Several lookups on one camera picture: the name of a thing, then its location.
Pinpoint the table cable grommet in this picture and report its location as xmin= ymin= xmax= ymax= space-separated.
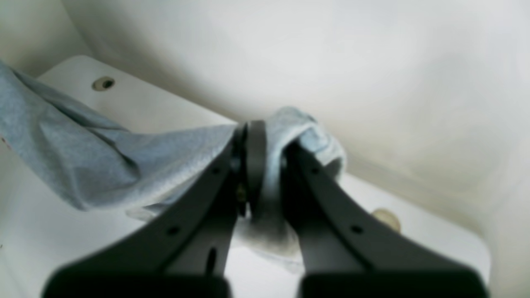
xmin=371 ymin=208 xmax=402 ymax=233
xmin=92 ymin=76 xmax=116 ymax=92

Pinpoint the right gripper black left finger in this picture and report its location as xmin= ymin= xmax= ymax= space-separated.
xmin=43 ymin=120 xmax=266 ymax=298

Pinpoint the right table cable grommet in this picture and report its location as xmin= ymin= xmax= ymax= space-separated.
xmin=92 ymin=76 xmax=116 ymax=92

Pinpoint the left table cable grommet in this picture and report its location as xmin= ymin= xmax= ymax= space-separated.
xmin=371 ymin=208 xmax=402 ymax=233

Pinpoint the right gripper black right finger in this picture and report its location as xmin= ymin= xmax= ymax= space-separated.
xmin=284 ymin=143 xmax=489 ymax=298

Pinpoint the grey t-shirt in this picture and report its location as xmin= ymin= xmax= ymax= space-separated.
xmin=0 ymin=64 xmax=347 ymax=273

